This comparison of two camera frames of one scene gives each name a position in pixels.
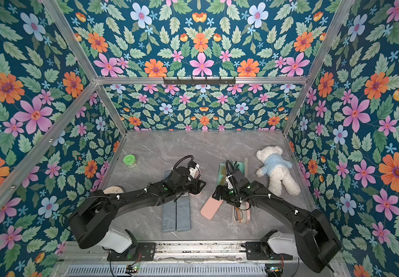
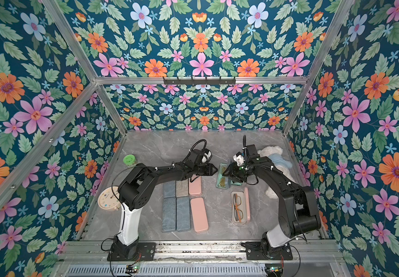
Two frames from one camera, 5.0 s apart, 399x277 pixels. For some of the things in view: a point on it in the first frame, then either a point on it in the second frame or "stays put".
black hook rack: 199,81 stays put
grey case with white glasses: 169,217 stays put
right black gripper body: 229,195 to 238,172
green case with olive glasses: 222,175 stays put
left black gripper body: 193,187 to 203,170
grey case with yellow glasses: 183,214 stays put
